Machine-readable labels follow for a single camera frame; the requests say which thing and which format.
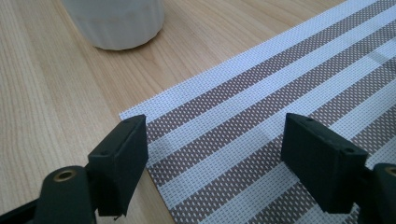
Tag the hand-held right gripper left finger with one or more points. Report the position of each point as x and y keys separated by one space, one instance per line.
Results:
x=120 y=165

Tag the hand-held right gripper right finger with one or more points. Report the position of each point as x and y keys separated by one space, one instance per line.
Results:
x=323 y=161

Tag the striped woven placemat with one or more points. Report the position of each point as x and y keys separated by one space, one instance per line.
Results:
x=255 y=109

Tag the white ribbed cup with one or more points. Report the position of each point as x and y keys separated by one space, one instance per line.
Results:
x=116 y=21

